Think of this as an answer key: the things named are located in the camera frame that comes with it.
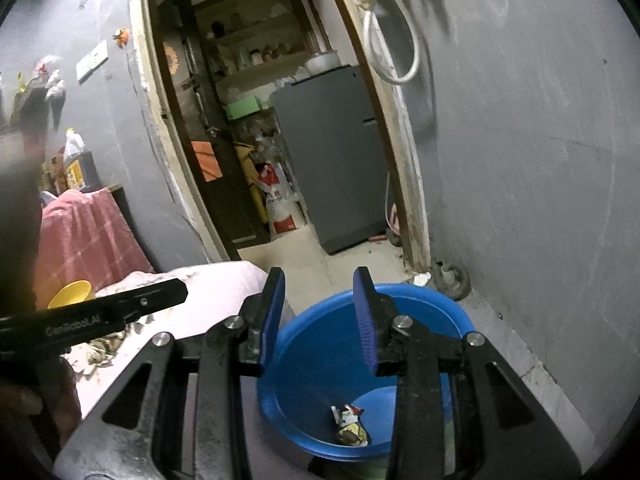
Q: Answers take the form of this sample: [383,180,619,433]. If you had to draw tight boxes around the wooden wall shelves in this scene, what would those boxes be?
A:
[195,0,326,91]

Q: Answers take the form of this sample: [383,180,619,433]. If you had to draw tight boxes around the white cooking pot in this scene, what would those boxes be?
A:
[305,51,342,76]

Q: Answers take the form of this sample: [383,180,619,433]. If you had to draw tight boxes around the pile of crumpled wrappers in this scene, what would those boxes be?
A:
[62,317,151,381]

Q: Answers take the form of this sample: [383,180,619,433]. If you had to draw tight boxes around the dark wooden door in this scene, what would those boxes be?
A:
[152,0,271,261]

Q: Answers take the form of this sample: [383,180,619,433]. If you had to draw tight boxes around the white red wrapper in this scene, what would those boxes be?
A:
[330,402,365,426]

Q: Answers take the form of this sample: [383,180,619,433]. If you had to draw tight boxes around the grey floor pipe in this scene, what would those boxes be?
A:
[435,262,471,301]

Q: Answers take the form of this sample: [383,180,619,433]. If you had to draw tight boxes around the large cooking oil bottle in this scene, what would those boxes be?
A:
[62,127,88,191]

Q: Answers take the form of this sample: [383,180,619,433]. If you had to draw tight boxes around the grey appliance cabinet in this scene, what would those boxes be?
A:
[270,65,391,256]

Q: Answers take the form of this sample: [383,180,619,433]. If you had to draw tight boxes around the yellow label wrapper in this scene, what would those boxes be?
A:
[334,421,371,447]

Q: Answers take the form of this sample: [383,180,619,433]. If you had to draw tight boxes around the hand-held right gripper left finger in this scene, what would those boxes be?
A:
[52,266,287,480]

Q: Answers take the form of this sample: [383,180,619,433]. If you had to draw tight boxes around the wooden door frame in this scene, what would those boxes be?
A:
[127,0,433,273]

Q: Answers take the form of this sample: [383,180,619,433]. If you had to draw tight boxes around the orange paper sheet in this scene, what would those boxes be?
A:
[191,141,223,182]

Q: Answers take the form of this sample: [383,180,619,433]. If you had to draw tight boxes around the white hose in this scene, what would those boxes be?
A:
[362,0,423,85]

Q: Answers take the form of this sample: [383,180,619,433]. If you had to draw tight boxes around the wall spice rack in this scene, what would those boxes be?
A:
[10,77,66,126]

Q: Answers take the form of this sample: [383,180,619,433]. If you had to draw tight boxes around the blue plastic bucket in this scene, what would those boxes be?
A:
[256,282,476,463]

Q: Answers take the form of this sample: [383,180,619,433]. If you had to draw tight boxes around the person's grey trouser leg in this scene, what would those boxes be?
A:
[240,375,321,480]

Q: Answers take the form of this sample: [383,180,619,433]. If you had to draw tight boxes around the white sack with red print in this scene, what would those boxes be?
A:
[255,162,308,238]

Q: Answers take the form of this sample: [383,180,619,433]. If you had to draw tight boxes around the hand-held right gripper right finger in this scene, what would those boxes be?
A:
[352,266,583,480]

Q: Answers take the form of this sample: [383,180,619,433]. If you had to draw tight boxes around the green box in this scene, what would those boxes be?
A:
[225,97,262,121]

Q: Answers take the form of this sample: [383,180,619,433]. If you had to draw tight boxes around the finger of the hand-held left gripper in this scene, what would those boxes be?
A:
[119,278,189,325]

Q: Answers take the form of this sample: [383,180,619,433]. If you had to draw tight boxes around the person's left hand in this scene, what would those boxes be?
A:
[0,355,83,456]

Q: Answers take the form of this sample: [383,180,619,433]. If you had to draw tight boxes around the yellow bowl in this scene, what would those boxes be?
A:
[47,280,96,311]

